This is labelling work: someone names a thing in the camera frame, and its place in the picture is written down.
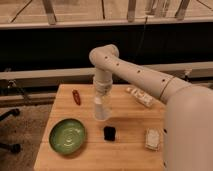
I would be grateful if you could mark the white ceramic cup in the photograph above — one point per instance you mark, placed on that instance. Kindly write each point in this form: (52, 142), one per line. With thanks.
(101, 110)

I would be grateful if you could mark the red chili pepper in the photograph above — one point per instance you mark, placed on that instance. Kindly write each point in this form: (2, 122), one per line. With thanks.
(76, 97)

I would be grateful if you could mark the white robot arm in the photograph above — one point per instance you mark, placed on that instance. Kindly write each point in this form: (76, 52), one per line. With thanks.
(188, 119)

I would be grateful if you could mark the black eraser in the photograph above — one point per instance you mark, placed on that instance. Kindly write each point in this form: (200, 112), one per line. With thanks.
(109, 133)

